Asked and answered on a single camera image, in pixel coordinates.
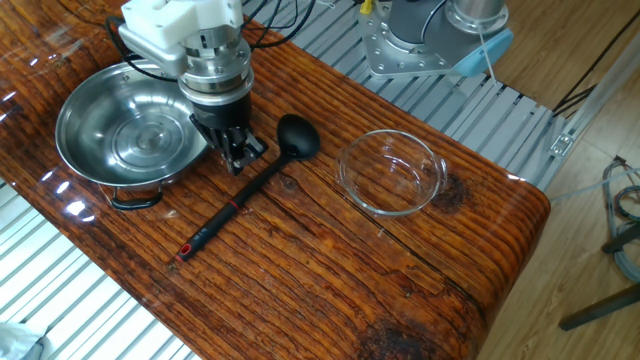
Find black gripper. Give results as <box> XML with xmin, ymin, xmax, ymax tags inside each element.
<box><xmin>189</xmin><ymin>90</ymin><xmax>269</xmax><ymax>176</ymax></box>

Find black ladle red accents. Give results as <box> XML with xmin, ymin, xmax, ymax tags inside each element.
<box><xmin>174</xmin><ymin>113</ymin><xmax>322</xmax><ymax>263</ymax></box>

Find clear glass bowl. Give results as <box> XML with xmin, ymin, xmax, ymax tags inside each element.
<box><xmin>334</xmin><ymin>128</ymin><xmax>450</xmax><ymax>218</ymax></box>

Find silver force sensor flange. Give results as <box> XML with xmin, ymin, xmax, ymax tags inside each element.
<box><xmin>178</xmin><ymin>24</ymin><xmax>255</xmax><ymax>106</ymax></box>

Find silver finned box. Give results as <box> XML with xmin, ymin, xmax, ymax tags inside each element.
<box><xmin>118</xmin><ymin>24</ymin><xmax>189</xmax><ymax>79</ymax></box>

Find wood pattern table cover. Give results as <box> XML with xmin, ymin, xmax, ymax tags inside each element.
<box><xmin>0</xmin><ymin>0</ymin><xmax>551</xmax><ymax>360</ymax></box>

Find blue white crumpled package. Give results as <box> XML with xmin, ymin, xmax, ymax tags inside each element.
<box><xmin>0</xmin><ymin>321</ymin><xmax>49</xmax><ymax>360</ymax></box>

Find thin white tube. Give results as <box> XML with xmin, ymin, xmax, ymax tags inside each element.
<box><xmin>549</xmin><ymin>167</ymin><xmax>640</xmax><ymax>204</ymax></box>

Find dark stand leg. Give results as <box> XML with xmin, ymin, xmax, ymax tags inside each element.
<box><xmin>601</xmin><ymin>222</ymin><xmax>640</xmax><ymax>255</ymax></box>
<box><xmin>558</xmin><ymin>283</ymin><xmax>640</xmax><ymax>332</ymax></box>

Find steel bowl black handles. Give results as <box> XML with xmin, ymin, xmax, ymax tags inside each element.
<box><xmin>54</xmin><ymin>60</ymin><xmax>211</xmax><ymax>211</ymax></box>

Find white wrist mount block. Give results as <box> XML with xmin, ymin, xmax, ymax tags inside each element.
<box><xmin>121</xmin><ymin>0</ymin><xmax>245</xmax><ymax>50</ymax></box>

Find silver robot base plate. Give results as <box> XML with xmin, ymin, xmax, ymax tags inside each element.
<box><xmin>357</xmin><ymin>0</ymin><xmax>474</xmax><ymax>80</ymax></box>

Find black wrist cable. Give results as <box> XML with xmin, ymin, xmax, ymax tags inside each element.
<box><xmin>103</xmin><ymin>0</ymin><xmax>317</xmax><ymax>84</ymax></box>

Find metal corner bracket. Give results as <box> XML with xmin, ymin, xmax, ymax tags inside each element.
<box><xmin>549</xmin><ymin>132</ymin><xmax>575</xmax><ymax>159</ymax></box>

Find black floor cables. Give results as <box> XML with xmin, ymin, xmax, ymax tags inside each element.
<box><xmin>552</xmin><ymin>8</ymin><xmax>640</xmax><ymax>119</ymax></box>

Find aluminium frame rail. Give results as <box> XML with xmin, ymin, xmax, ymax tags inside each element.
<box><xmin>548</xmin><ymin>30</ymin><xmax>640</xmax><ymax>160</ymax></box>

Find grey coiled cable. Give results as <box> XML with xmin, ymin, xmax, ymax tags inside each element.
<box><xmin>602</xmin><ymin>155</ymin><xmax>640</xmax><ymax>284</ymax></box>

